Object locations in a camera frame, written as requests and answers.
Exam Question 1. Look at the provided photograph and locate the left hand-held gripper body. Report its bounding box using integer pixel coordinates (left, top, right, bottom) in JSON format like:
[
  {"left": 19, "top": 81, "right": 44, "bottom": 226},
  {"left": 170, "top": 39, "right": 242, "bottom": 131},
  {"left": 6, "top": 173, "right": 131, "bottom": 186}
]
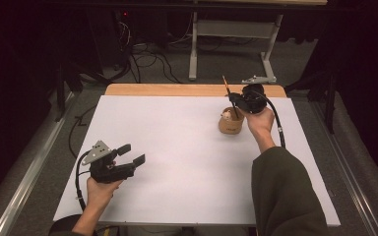
[{"left": 81, "top": 140, "right": 137, "bottom": 184}]

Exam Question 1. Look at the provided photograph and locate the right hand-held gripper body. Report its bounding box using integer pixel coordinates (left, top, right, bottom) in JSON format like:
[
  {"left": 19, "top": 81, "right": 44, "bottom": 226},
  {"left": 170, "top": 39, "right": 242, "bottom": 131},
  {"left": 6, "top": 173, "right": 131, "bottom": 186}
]
[{"left": 241, "top": 76, "right": 277, "bottom": 115}]

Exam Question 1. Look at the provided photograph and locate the dark pencil with orange end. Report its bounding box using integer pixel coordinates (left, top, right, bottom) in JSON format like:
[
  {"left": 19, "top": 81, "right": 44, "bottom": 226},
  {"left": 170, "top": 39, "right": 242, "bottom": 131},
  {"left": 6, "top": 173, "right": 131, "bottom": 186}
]
[{"left": 221, "top": 75, "right": 240, "bottom": 120}]

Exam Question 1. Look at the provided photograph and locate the tan pen holder cup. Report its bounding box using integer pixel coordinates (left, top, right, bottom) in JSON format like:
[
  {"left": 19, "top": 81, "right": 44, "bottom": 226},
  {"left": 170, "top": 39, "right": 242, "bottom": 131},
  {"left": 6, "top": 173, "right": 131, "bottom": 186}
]
[{"left": 218, "top": 106, "right": 246, "bottom": 136}]

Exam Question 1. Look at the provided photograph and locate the person's left hand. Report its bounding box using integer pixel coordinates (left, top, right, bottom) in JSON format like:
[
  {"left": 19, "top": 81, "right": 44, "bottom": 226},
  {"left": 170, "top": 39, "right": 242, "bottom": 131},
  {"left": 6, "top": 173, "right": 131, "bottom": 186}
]
[{"left": 86, "top": 176, "right": 125, "bottom": 210}]

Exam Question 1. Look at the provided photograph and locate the person's right hand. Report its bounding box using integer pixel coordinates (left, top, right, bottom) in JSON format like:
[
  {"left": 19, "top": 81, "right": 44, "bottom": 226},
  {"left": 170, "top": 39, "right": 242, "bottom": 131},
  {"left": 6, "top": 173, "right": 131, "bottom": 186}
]
[{"left": 244, "top": 107, "right": 276, "bottom": 141}]

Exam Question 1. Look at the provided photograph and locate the white board sheet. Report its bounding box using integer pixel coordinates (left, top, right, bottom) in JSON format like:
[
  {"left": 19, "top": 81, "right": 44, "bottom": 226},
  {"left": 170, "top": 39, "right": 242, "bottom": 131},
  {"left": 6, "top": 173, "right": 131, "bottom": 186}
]
[{"left": 52, "top": 94, "right": 342, "bottom": 228}]

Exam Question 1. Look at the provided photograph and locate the wooden table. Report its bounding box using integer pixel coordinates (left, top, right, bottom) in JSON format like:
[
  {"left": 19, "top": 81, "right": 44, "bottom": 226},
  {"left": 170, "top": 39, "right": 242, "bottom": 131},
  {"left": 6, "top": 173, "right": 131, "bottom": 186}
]
[{"left": 104, "top": 83, "right": 287, "bottom": 98}]

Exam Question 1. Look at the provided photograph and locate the dark round seat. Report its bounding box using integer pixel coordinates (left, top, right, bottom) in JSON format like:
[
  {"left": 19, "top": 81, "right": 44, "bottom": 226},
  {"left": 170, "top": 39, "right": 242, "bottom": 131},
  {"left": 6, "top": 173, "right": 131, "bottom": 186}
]
[{"left": 48, "top": 213, "right": 81, "bottom": 234}]

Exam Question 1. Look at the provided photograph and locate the black metal stand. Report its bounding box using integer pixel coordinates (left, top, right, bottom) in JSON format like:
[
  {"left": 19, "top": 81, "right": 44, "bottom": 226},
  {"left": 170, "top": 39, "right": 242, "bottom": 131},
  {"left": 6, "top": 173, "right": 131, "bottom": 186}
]
[
  {"left": 53, "top": 60, "right": 84, "bottom": 123},
  {"left": 284, "top": 70, "right": 340, "bottom": 135}
]

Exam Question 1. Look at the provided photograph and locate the black box with red light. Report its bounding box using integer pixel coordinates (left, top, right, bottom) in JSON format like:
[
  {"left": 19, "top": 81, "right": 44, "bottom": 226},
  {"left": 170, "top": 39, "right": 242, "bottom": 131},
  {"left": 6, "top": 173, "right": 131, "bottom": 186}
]
[{"left": 87, "top": 6, "right": 170, "bottom": 72}]

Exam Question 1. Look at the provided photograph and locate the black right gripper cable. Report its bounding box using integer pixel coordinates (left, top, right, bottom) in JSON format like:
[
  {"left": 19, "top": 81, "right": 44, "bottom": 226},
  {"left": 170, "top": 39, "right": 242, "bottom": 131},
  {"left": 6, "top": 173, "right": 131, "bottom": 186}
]
[{"left": 254, "top": 89, "right": 286, "bottom": 149}]

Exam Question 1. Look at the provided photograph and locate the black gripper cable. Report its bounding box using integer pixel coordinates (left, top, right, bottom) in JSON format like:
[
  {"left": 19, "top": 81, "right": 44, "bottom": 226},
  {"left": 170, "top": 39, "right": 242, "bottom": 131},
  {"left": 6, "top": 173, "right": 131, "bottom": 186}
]
[
  {"left": 75, "top": 149, "right": 93, "bottom": 211},
  {"left": 254, "top": 89, "right": 286, "bottom": 149}
]

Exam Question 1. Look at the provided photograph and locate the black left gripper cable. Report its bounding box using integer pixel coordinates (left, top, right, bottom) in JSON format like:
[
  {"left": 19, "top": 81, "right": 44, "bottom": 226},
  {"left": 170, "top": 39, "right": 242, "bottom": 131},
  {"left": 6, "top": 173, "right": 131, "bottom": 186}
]
[{"left": 75, "top": 149, "right": 93, "bottom": 211}]

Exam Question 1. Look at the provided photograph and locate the black floor cable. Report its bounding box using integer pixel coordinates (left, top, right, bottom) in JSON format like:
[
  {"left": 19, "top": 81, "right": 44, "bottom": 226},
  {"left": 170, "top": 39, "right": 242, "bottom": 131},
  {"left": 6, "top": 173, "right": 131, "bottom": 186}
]
[{"left": 67, "top": 103, "right": 98, "bottom": 159}]

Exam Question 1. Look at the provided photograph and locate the white metal desk frame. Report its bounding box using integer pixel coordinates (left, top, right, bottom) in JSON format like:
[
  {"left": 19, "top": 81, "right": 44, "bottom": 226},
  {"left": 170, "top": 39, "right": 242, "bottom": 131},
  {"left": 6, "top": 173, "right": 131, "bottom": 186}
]
[{"left": 188, "top": 0, "right": 329, "bottom": 85}]

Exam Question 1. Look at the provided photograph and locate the aluminium floor rail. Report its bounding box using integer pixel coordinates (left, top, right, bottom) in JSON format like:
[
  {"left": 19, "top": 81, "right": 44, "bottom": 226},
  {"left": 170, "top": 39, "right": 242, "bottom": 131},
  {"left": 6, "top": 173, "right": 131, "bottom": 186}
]
[
  {"left": 309, "top": 100, "right": 378, "bottom": 236},
  {"left": 0, "top": 91, "right": 77, "bottom": 236}
]

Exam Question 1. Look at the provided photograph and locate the tangle of floor cables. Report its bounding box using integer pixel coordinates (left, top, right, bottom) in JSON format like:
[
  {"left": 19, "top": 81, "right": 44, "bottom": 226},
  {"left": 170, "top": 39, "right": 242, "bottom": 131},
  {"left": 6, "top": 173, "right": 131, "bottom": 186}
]
[{"left": 111, "top": 19, "right": 191, "bottom": 85}]

